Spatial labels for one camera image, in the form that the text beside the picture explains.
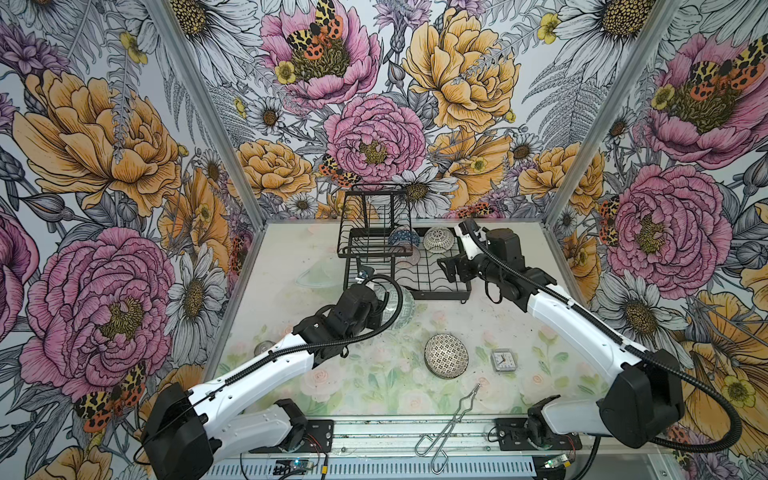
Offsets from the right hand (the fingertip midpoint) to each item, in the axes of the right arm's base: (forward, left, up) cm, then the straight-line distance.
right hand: (454, 262), depth 82 cm
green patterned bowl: (-10, +13, -5) cm, 17 cm away
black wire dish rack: (+27, +22, -19) cm, 40 cm away
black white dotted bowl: (-18, +2, -19) cm, 27 cm away
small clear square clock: (-19, -14, -20) cm, 31 cm away
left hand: (-10, +22, -6) cm, 25 cm away
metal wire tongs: (-39, +10, -22) cm, 45 cm away
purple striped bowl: (+3, +12, +3) cm, 13 cm away
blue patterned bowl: (+26, +12, -16) cm, 33 cm away
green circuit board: (-42, +39, -21) cm, 61 cm away
